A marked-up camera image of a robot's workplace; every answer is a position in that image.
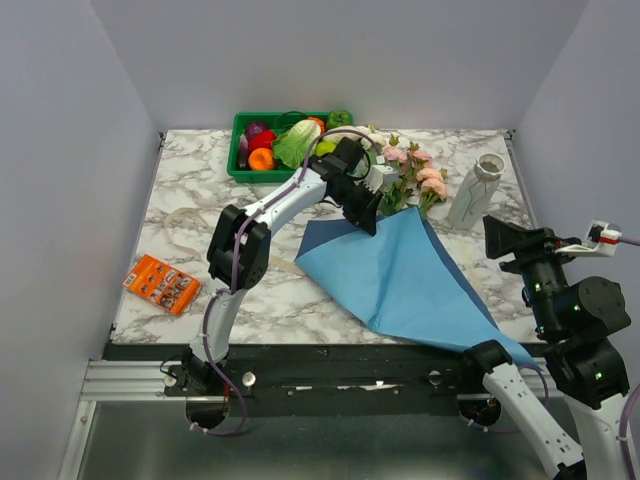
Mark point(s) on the beige printed ribbon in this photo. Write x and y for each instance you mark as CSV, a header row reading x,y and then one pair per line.
x,y
187,231

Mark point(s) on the orange toy carrot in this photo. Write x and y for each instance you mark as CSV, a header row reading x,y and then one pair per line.
x,y
319,122

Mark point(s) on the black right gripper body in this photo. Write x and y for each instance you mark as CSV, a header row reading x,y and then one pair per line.
x,y
540,266

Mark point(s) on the orange toy fruit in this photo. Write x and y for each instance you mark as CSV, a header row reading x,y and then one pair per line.
x,y
262,159

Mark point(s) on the red toy pepper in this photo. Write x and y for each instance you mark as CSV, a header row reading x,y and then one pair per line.
x,y
262,140

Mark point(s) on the orange snack box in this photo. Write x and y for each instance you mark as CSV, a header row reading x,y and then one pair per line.
x,y
162,285

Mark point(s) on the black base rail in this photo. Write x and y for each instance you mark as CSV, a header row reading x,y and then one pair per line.
x,y
323,381

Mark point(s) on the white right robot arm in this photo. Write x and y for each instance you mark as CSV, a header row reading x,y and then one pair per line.
x,y
576,322

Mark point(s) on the beige toy potato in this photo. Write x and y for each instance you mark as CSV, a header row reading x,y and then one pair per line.
x,y
335,135

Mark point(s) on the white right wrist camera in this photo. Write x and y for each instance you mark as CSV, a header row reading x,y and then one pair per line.
x,y
601,240

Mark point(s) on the blue wrapping paper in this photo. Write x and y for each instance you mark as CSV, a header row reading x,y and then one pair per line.
x,y
400,282

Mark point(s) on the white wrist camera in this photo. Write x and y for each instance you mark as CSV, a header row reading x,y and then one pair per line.
x,y
601,240
380,176

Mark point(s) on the green toy lime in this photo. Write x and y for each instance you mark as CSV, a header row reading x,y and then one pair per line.
x,y
324,147

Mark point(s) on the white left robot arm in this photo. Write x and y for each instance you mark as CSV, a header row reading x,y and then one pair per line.
x,y
239,250

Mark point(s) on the pink artificial flower bouquet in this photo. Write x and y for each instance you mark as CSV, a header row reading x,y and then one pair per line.
x,y
420,183

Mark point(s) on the green toy cabbage leaf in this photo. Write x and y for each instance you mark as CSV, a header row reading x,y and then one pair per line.
x,y
290,147

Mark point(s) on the green plastic basket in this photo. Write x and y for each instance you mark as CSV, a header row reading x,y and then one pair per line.
x,y
279,122

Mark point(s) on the aluminium frame rail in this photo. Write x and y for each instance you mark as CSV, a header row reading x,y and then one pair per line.
x,y
122,381

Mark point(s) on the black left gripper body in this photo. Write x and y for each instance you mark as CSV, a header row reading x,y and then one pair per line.
x,y
349,192

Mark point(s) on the green toy bell pepper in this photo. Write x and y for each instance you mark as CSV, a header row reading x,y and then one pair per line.
x,y
338,119

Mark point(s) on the purple toy eggplant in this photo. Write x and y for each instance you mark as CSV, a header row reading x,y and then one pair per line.
x,y
243,153

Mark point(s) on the white ribbed vase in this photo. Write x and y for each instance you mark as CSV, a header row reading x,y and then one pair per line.
x,y
476,191

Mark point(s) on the purple toy onion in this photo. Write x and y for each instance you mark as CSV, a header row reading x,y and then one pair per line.
x,y
255,128

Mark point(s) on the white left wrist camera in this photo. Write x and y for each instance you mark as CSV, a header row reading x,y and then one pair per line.
x,y
380,176

